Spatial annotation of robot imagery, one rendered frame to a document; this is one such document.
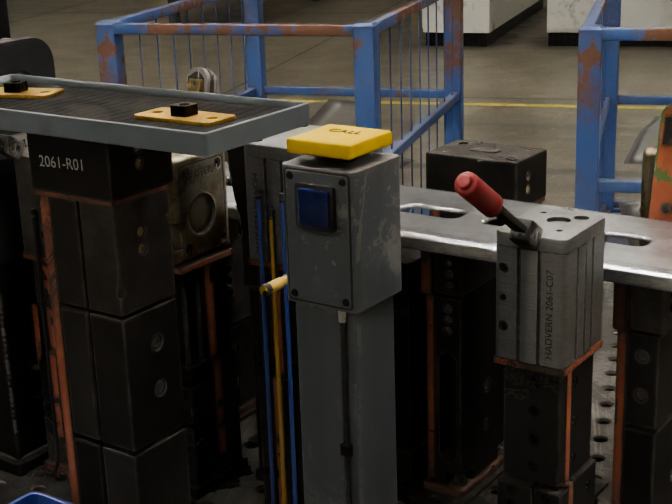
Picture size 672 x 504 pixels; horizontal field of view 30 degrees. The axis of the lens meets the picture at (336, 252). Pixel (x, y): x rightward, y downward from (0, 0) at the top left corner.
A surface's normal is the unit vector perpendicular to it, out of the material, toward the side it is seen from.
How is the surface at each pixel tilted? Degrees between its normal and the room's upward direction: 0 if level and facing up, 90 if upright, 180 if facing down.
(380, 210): 90
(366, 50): 90
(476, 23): 90
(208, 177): 90
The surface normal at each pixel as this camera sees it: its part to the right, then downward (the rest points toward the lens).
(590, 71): -0.25, 0.30
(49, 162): -0.57, 0.26
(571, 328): 0.83, 0.14
